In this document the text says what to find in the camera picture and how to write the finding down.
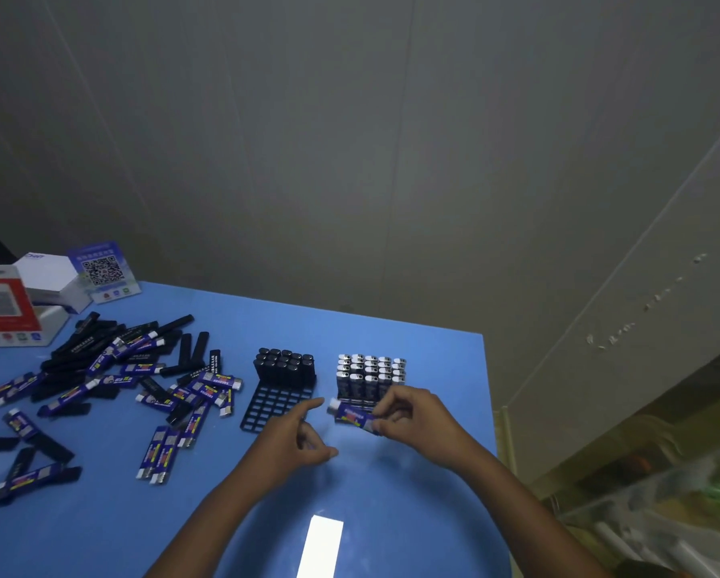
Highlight row of black lighters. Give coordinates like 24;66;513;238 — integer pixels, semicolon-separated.
253;347;317;391

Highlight pile of mixed lighters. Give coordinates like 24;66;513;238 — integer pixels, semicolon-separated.
0;311;245;507

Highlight crumpled clear plastic bags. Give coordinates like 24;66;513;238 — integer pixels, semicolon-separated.
552;445;720;578

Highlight person's right forearm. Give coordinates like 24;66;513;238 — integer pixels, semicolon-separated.
465;454;614;578

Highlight blue code sign stand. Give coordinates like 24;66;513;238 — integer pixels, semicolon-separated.
66;240;142;305

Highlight white cardboard box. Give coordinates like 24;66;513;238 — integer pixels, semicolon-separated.
13;252;93;315

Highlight person's left hand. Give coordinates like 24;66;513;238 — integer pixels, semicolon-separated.
236;397;340;495

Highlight person's left forearm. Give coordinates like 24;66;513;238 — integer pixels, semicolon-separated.
145;469;274;578

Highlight person's right hand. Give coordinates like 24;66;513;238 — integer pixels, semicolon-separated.
371;385;491;480

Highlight red code sign stand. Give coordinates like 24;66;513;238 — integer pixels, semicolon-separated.
0;264;71;348

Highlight blue silver-capped lighter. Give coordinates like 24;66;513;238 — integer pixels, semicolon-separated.
326;397;385;437

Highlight row of blue lighters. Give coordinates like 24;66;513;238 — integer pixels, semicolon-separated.
335;354;408;405

